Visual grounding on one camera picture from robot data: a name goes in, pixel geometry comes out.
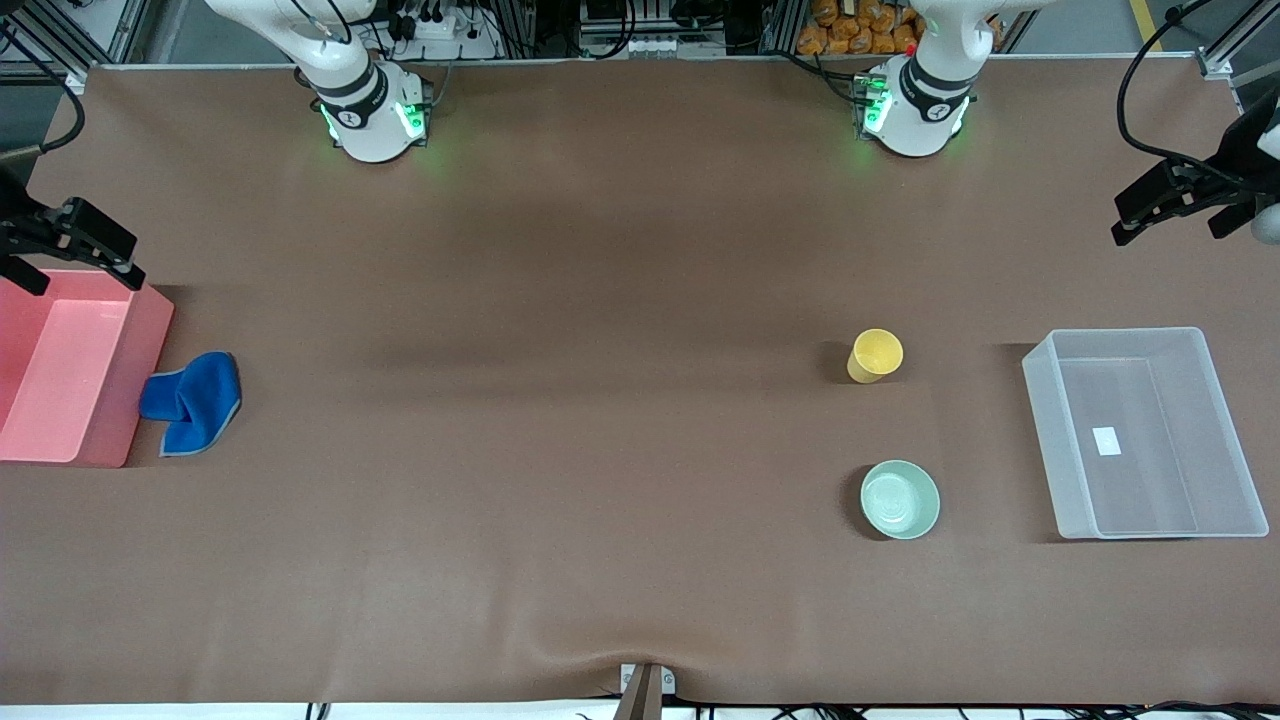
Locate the blue cloth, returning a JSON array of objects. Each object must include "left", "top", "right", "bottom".
[{"left": 138, "top": 350, "right": 242, "bottom": 458}]

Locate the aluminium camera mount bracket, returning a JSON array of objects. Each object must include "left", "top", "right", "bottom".
[{"left": 615, "top": 662, "right": 677, "bottom": 720}]

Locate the orange packaged goods pile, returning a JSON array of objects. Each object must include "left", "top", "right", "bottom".
[{"left": 797, "top": 0, "right": 921, "bottom": 56}]

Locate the brown table mat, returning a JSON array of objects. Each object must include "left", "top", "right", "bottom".
[{"left": 0, "top": 58, "right": 1280, "bottom": 706}]

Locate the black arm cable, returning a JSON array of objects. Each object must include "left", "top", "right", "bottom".
[
  {"left": 0, "top": 20, "right": 88, "bottom": 159},
  {"left": 1116, "top": 0, "right": 1280, "bottom": 191}
]

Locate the white power strip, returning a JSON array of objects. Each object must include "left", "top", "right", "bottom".
[{"left": 385, "top": 0, "right": 501, "bottom": 61}]

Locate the yellow cup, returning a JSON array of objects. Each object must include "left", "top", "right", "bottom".
[{"left": 847, "top": 329, "right": 904, "bottom": 384}]

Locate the light green bowl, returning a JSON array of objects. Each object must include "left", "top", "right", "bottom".
[{"left": 860, "top": 459, "right": 941, "bottom": 541}]

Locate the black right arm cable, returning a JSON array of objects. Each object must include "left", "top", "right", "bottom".
[{"left": 0, "top": 20, "right": 88, "bottom": 159}]

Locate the clear plastic bin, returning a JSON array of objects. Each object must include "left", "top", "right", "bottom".
[{"left": 1022, "top": 327, "right": 1269, "bottom": 541}]

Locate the grey power strip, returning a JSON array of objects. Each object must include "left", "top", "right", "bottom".
[{"left": 582, "top": 28, "right": 729, "bottom": 59}]

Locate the pink plastic bin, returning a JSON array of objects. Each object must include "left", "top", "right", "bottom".
[{"left": 0, "top": 268, "right": 175, "bottom": 469}]

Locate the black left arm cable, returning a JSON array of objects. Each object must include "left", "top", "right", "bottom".
[{"left": 1116, "top": 0, "right": 1280, "bottom": 191}]

